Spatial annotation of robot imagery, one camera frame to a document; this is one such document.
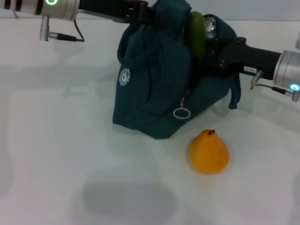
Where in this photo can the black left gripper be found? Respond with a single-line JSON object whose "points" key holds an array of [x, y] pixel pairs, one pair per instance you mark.
{"points": [[112, 10]]}

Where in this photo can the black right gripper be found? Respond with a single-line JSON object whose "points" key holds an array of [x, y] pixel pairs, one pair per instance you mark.
{"points": [[243, 58]]}

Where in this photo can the green cucumber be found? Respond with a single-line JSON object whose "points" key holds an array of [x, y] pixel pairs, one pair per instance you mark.
{"points": [[197, 32]]}

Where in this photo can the teal fabric zipper bag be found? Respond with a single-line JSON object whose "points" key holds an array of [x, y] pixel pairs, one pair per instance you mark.
{"points": [[152, 82]]}

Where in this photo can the orange pear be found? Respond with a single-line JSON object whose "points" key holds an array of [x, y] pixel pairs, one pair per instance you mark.
{"points": [[208, 154]]}

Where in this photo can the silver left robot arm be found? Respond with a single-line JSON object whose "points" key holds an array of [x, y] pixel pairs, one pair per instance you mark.
{"points": [[35, 7]]}

